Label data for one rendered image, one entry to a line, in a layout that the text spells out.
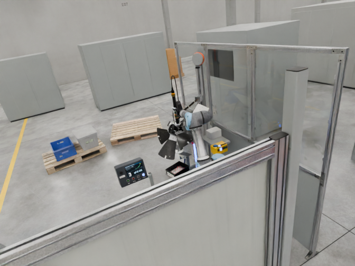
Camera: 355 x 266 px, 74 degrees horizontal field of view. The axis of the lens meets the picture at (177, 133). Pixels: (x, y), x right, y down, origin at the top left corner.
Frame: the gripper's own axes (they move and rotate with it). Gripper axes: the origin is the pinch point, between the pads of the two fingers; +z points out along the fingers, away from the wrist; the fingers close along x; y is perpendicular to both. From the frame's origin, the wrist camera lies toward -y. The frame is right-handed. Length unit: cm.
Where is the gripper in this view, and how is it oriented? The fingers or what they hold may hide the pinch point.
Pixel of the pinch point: (174, 106)
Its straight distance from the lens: 266.7
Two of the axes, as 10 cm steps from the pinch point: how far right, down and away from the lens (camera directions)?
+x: 8.9, -3.1, 3.4
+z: -4.4, -3.4, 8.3
